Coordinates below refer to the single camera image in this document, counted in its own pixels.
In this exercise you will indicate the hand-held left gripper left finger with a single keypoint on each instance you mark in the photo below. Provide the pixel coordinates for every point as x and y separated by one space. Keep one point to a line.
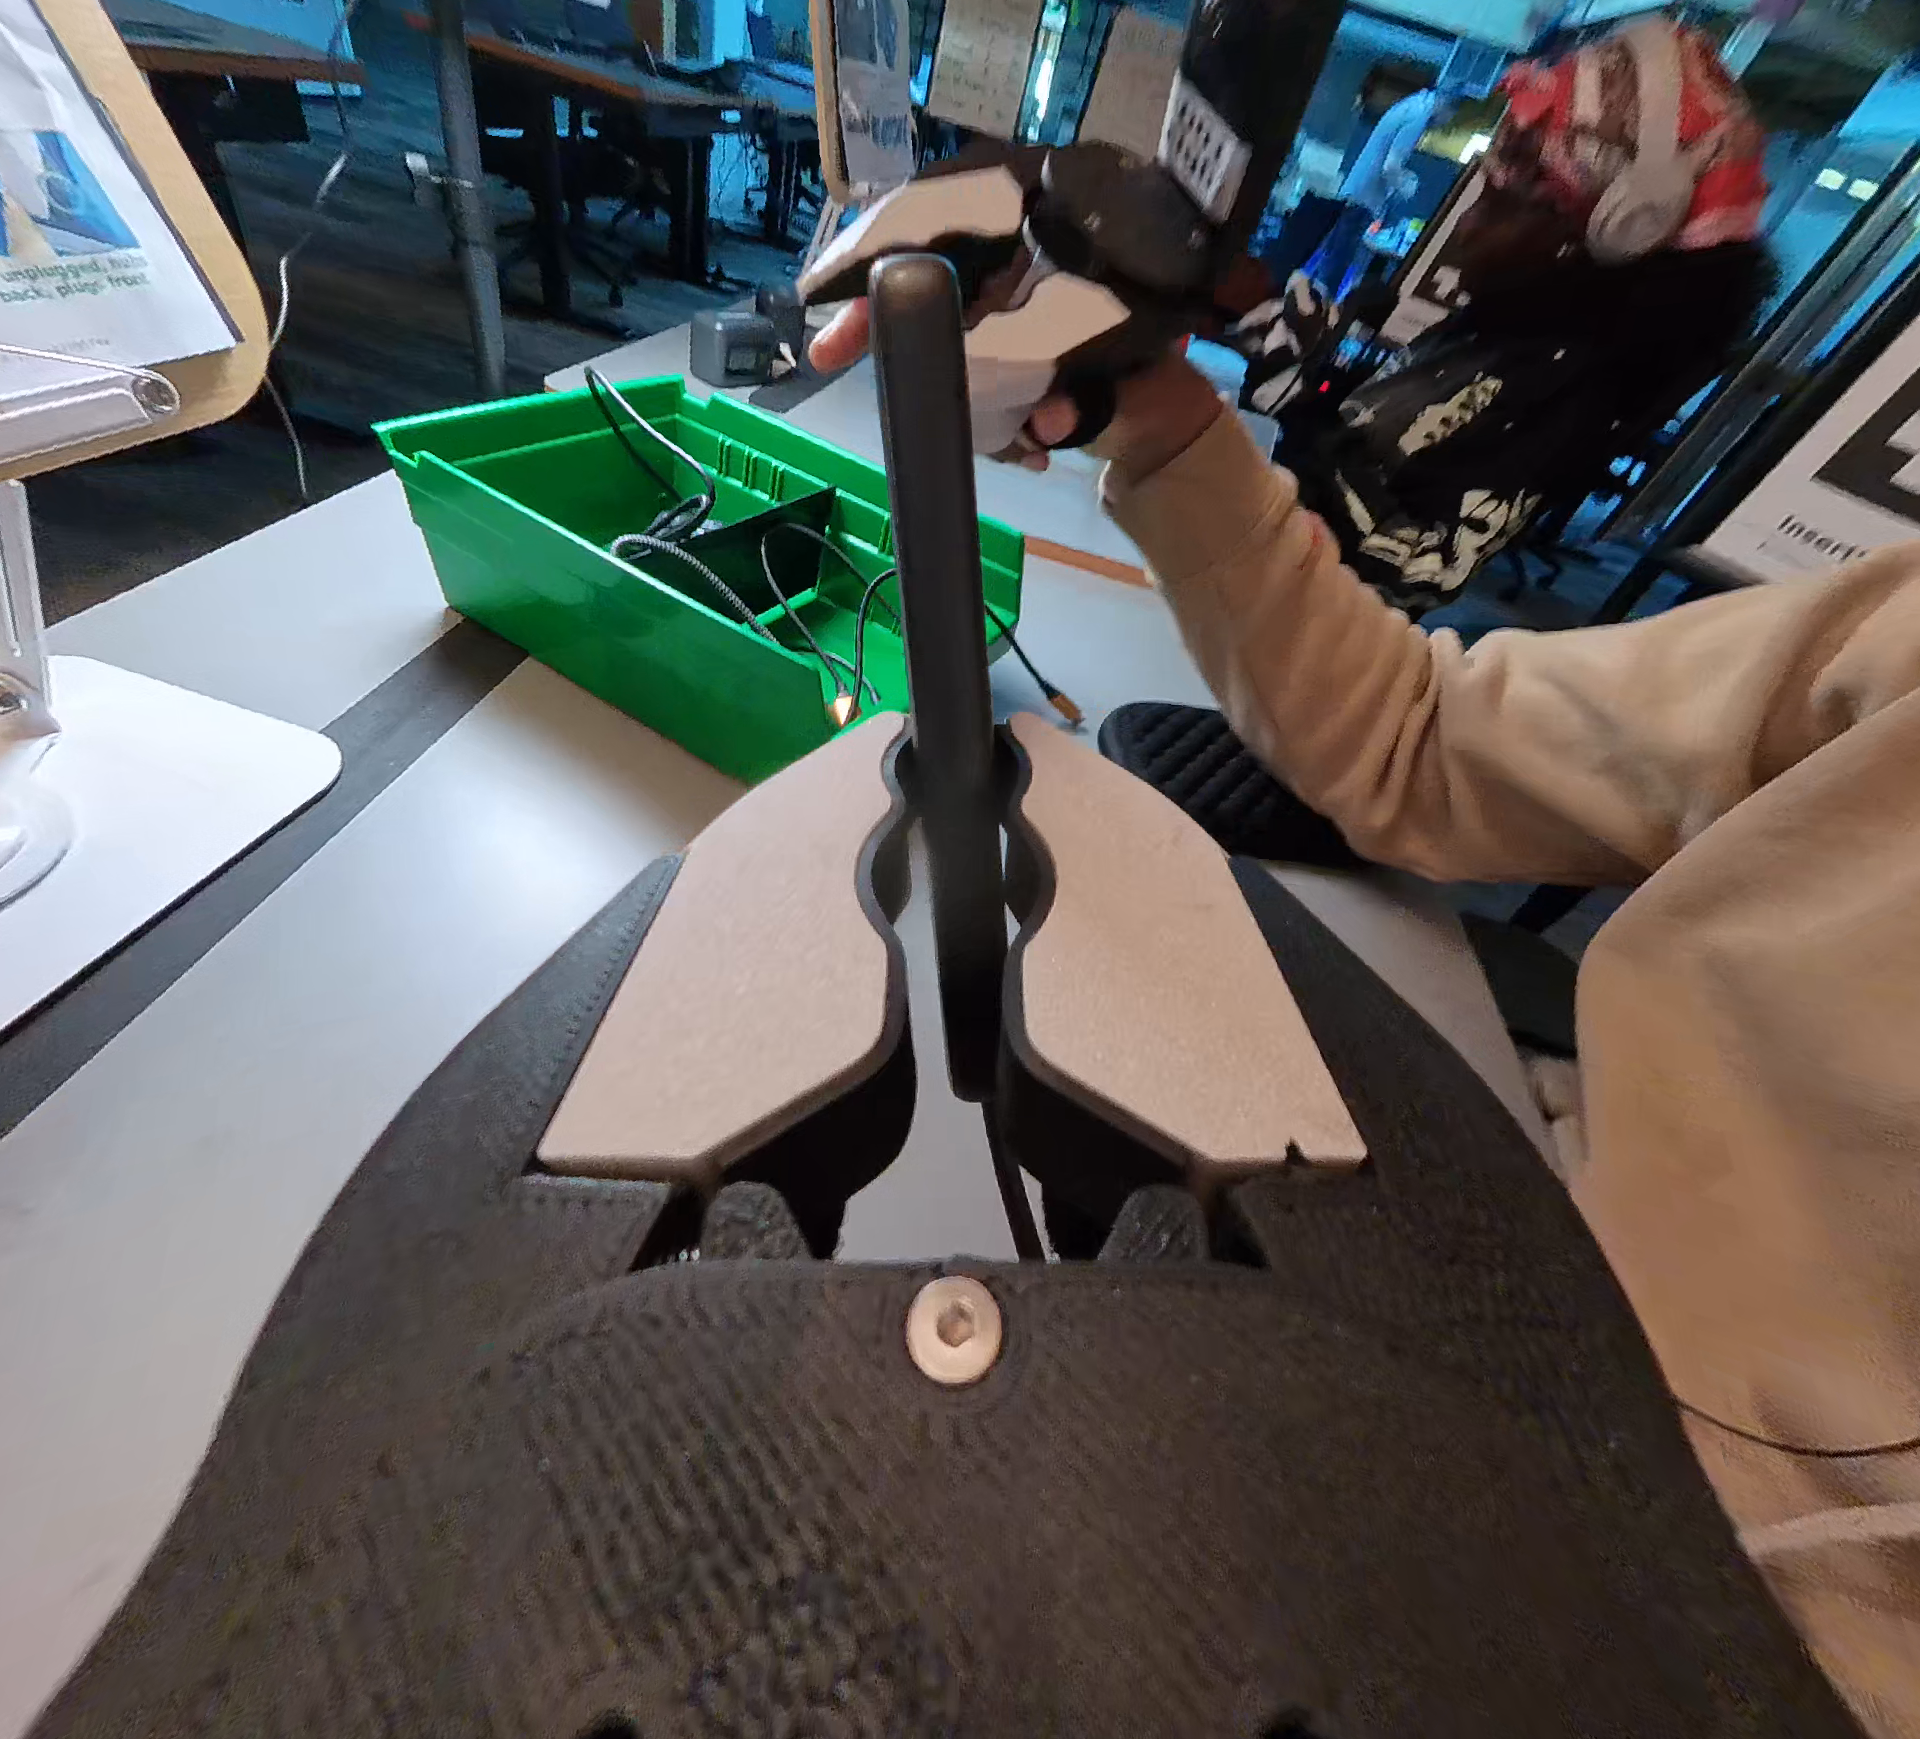
749 987

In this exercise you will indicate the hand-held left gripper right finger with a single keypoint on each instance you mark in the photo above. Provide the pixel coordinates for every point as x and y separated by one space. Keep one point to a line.
1170 987

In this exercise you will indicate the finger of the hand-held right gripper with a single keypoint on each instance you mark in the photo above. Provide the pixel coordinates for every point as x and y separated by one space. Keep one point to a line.
1051 315
931 213

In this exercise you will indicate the green plastic bin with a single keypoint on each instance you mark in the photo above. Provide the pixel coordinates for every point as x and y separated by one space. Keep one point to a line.
600 660

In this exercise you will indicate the person's right forearm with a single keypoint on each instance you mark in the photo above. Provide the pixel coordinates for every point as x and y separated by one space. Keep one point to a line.
1425 720

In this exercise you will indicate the person's right hand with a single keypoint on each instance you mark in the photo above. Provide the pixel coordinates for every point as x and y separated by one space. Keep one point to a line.
1162 411

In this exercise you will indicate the wooden notice board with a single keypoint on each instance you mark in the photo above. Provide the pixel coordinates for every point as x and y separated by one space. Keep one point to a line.
1132 83
990 44

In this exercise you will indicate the black textured wrist rest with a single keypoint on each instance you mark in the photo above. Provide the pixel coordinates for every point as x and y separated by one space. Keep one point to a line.
1201 764

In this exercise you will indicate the small grey device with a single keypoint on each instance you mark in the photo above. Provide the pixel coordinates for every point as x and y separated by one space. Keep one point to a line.
727 347

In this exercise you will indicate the orange tape strip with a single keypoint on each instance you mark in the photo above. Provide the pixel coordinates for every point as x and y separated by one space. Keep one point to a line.
1089 561

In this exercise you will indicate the dark office desk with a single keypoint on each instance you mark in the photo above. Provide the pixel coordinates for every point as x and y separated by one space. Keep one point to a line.
600 74

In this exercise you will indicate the black bin divider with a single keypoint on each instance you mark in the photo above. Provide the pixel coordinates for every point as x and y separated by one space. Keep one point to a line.
749 553

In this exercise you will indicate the white lamp stand base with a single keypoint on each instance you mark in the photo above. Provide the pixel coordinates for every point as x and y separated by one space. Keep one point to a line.
180 780

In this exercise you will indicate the person's cream hoodie torso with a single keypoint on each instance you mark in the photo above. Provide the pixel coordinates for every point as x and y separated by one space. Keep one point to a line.
1769 1169

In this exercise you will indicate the wooden clipboard with paper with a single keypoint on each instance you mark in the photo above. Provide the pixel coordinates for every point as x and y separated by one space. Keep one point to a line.
216 396

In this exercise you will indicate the white sign black marker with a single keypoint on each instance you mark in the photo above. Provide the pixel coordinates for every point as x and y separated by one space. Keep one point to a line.
1844 493

